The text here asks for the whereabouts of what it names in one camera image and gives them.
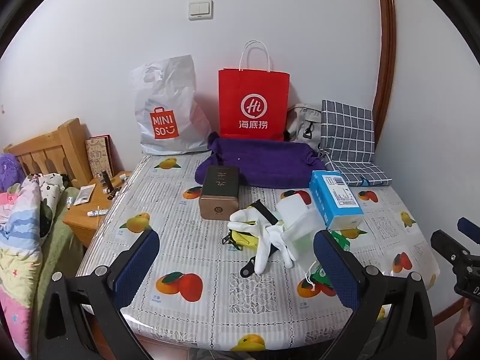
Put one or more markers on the yellow waist bag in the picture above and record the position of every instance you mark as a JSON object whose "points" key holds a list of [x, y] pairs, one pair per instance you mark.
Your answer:
{"points": [[243, 239]]}

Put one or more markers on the white black-print cloth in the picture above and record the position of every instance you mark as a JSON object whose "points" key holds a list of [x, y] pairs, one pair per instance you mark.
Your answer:
{"points": [[48, 191]]}

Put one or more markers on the dark green tin box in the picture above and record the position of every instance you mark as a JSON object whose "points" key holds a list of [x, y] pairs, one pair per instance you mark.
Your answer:
{"points": [[219, 191]]}

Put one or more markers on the colourful quilt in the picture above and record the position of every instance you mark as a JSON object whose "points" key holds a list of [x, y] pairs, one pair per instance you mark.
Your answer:
{"points": [[17, 240]]}

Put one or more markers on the green fruit print packet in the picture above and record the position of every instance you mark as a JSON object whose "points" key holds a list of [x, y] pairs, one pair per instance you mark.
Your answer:
{"points": [[339, 240]]}

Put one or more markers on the purple fabric storage bin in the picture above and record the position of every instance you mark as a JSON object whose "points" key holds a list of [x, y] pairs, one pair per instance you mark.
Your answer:
{"points": [[270, 157]]}

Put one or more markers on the wooden headboard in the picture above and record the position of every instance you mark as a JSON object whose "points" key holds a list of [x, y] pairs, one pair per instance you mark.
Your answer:
{"points": [[56, 146]]}

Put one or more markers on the person's right hand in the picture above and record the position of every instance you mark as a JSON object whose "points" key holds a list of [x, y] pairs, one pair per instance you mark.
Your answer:
{"points": [[461, 330]]}

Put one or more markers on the patterned book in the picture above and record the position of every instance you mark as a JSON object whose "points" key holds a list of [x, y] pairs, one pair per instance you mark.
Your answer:
{"points": [[98, 157]]}

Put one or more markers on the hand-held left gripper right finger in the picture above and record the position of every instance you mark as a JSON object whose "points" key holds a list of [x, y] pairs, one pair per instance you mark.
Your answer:
{"points": [[335, 266]]}

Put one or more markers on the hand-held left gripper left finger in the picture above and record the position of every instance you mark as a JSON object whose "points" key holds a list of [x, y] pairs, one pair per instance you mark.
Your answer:
{"points": [[137, 266]]}

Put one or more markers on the white plastic shopping bag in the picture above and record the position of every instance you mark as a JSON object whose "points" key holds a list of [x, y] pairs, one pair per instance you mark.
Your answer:
{"points": [[168, 90]]}

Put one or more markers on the red paper bag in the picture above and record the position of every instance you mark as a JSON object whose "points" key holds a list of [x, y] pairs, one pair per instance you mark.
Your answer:
{"points": [[255, 90]]}

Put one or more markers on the black bottle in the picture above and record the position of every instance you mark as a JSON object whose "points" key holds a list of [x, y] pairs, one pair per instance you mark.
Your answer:
{"points": [[106, 180]]}

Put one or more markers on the blue tissue pack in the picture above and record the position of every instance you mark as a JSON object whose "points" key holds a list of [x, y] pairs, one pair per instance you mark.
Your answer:
{"points": [[335, 198]]}

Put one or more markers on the small dark bottle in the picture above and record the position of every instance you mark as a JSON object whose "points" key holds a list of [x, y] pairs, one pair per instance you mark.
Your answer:
{"points": [[112, 193]]}

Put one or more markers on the small blue white tube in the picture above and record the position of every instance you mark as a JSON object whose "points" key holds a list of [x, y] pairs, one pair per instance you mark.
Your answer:
{"points": [[69, 203]]}

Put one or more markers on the purple fluffy toy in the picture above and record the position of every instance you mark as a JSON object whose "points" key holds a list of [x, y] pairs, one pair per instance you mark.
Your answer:
{"points": [[9, 170]]}

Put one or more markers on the grey backpack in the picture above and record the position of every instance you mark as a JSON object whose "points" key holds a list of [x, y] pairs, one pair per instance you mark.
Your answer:
{"points": [[302, 123]]}

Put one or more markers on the green bed sheet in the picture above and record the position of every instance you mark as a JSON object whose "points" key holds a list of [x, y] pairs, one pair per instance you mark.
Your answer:
{"points": [[62, 240]]}

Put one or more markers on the white lip balm stick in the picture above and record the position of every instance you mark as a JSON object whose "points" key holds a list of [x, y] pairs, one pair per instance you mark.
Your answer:
{"points": [[95, 213]]}

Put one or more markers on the grey checked fabric bag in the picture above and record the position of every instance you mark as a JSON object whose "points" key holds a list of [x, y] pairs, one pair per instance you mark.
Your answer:
{"points": [[347, 135]]}

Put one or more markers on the white light switch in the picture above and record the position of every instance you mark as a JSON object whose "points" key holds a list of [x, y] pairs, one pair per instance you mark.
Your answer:
{"points": [[201, 9]]}

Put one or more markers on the fruit print tablecloth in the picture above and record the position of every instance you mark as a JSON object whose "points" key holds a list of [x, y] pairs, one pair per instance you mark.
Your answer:
{"points": [[210, 262]]}

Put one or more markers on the brown wooden door frame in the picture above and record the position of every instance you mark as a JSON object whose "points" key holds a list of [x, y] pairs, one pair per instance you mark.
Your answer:
{"points": [[386, 63]]}

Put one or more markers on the wooden nightstand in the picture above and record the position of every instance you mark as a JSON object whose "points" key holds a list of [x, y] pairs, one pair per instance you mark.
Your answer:
{"points": [[84, 225]]}

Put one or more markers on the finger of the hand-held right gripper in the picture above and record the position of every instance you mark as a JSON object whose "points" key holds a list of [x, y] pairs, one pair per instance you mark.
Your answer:
{"points": [[468, 228], [450, 249]]}

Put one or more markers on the white flat packet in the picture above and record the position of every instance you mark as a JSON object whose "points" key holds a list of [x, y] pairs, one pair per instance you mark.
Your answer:
{"points": [[84, 195]]}

